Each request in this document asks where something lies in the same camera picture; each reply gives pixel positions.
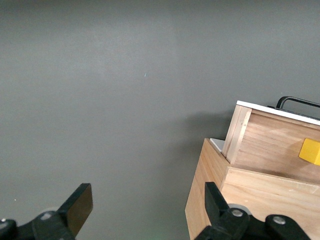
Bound wooden drawer cabinet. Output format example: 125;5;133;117
184;137;320;240

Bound yellow cube block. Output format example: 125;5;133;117
298;137;320;167

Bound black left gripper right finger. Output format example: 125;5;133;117
194;181;311;240

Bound black metal drawer handle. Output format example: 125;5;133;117
266;95;320;116

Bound white-front drawer with handle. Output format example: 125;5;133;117
221;100;320;188

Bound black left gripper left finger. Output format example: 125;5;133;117
0;182;94;240

